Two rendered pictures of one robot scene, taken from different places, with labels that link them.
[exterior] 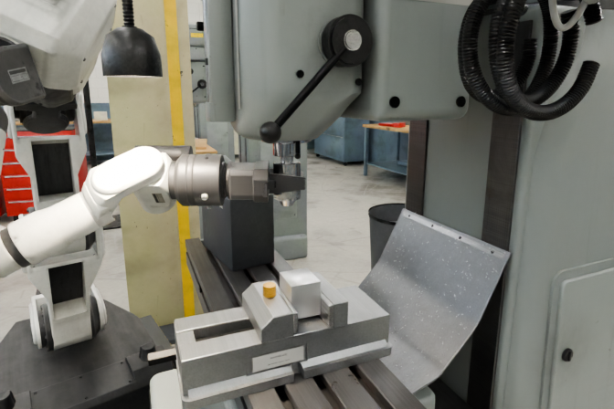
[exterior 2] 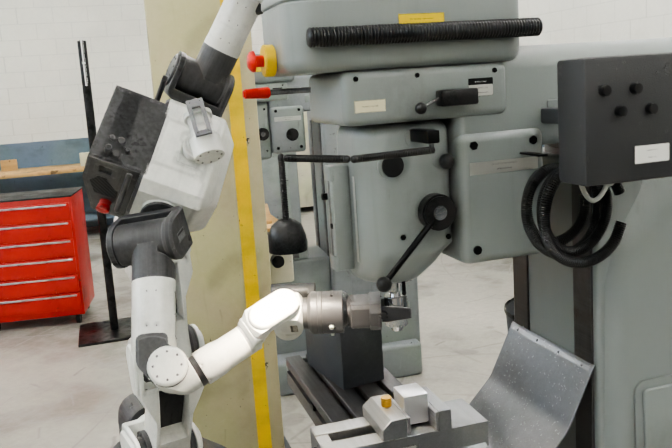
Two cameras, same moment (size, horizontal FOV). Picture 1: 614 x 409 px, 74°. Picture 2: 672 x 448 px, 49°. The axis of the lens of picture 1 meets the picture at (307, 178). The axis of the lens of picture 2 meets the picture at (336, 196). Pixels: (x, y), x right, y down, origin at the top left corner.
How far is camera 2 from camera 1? 0.86 m
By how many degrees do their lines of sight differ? 7
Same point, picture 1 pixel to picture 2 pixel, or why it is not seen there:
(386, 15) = (465, 188)
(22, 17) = (177, 185)
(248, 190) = (365, 320)
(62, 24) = (204, 184)
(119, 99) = not seen: hidden behind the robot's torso
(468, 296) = (562, 405)
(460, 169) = (554, 288)
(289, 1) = (392, 189)
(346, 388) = not seen: outside the picture
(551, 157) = (619, 283)
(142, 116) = not seen: hidden behind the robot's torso
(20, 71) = (181, 231)
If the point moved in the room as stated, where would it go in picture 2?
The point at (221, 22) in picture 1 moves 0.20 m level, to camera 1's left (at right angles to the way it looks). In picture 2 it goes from (342, 198) to (243, 203)
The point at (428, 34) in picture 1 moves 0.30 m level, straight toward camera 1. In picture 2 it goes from (501, 195) to (471, 227)
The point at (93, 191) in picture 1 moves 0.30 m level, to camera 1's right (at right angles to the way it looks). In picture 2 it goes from (251, 327) to (401, 322)
